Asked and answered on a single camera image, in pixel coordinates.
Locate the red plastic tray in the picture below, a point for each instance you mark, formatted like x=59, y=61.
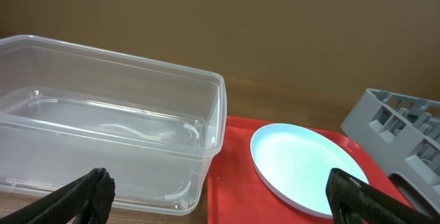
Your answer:
x=236, y=194

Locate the light blue plate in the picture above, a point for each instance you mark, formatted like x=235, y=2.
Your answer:
x=295, y=162

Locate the clear plastic storage bin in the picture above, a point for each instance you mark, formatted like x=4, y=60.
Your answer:
x=68, y=108

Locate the grey dishwasher rack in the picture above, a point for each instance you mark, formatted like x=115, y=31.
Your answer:
x=401, y=134

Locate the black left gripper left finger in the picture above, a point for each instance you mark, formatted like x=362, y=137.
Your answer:
x=87, y=200

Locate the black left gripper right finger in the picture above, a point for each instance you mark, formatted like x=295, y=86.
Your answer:
x=354, y=202

